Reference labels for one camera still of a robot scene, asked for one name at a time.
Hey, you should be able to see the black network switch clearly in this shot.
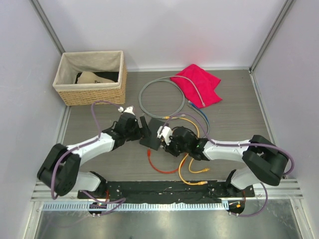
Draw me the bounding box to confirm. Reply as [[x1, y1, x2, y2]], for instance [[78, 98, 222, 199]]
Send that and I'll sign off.
[[140, 118, 164, 150]]

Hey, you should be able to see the yellow ethernet cable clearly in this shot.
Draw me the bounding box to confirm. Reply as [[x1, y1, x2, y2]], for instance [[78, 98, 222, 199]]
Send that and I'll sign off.
[[161, 115, 210, 174], [178, 153, 208, 186]]

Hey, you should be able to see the orange red ethernet cable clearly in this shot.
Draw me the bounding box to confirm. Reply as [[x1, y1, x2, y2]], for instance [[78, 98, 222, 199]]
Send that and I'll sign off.
[[146, 148, 180, 174]]

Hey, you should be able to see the blue ethernet cable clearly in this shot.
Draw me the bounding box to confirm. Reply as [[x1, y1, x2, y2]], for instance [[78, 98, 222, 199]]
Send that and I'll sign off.
[[187, 101, 210, 132]]

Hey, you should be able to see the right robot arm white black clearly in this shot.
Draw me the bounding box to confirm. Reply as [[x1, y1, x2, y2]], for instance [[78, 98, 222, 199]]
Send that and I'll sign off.
[[157, 126, 289, 197]]

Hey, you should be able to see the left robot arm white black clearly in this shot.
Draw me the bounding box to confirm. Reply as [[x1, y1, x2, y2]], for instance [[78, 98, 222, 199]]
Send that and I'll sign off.
[[37, 111, 151, 199]]

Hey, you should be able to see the pink folded cloth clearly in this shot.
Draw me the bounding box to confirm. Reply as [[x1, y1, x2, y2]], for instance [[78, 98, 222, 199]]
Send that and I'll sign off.
[[170, 64, 222, 108]]

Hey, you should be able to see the beige cloth in basket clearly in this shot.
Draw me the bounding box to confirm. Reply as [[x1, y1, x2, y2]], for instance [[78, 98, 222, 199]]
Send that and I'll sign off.
[[75, 71, 119, 84]]

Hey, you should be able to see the wicker basket with liner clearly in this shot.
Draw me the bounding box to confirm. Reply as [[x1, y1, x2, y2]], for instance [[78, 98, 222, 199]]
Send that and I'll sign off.
[[53, 50, 127, 106]]

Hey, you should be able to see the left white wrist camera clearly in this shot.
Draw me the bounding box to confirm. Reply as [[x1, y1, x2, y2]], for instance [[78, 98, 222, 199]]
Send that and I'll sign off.
[[118, 106, 135, 115]]

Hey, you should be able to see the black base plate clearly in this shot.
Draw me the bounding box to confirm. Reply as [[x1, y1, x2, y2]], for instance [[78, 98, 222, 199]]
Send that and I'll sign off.
[[90, 180, 255, 204]]

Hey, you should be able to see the white slotted cable duct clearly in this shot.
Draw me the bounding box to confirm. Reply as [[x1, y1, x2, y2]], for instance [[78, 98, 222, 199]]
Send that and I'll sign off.
[[42, 201, 229, 211]]

